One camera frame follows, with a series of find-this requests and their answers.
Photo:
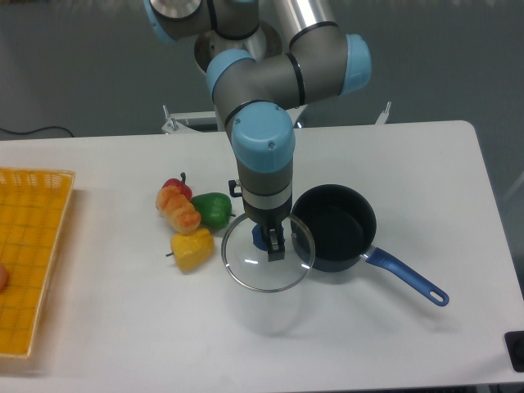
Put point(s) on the red toy bell pepper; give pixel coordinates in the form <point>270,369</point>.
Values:
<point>180,184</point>

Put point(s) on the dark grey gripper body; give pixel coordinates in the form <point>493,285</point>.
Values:
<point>268,219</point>

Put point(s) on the green toy bell pepper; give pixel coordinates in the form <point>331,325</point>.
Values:
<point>215,209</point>

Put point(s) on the dark blue saucepan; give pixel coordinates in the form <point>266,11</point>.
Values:
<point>343,225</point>

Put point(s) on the black object table corner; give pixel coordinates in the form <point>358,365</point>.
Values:
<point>515,345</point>

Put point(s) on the yellow toy bell pepper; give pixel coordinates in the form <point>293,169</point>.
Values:
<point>193,249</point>

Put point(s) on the metal table bracket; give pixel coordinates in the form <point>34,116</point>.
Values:
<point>170,125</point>
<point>384,115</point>

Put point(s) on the glass lid blue knob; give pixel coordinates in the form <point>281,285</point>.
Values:
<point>245,257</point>

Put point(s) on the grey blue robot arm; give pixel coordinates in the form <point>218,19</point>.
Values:
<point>252,96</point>

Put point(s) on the left metal table bracket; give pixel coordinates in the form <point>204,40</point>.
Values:
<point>170,125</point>

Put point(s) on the yellow wicker basket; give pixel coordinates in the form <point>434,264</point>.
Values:
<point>33,209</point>

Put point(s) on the orange toy croissant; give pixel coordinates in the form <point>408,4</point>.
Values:
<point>179,212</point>

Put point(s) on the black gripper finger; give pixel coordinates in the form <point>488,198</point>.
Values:
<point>276,244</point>

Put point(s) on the right metal table bracket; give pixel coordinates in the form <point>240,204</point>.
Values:
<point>384,115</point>

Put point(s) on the orange object in basket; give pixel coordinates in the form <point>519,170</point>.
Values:
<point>4,275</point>

